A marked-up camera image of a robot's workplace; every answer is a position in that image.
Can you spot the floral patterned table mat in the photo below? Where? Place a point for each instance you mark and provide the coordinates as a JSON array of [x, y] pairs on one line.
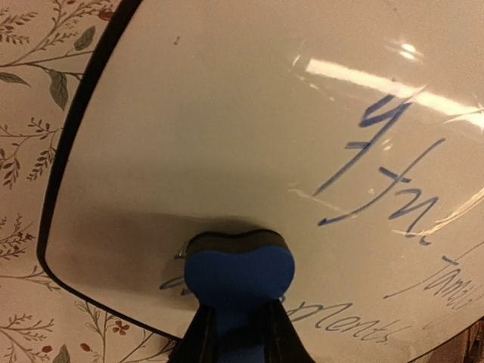
[[45, 46]]

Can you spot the white whiteboard black frame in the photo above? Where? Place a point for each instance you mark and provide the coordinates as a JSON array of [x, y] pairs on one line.
[[333, 148]]

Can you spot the blue whiteboard eraser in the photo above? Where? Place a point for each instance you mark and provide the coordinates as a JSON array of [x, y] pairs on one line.
[[238, 274]]

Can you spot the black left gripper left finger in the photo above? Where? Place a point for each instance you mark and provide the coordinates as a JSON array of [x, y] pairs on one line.
[[199, 344]]

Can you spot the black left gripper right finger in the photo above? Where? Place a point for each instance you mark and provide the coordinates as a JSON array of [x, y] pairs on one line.
[[282, 343]]

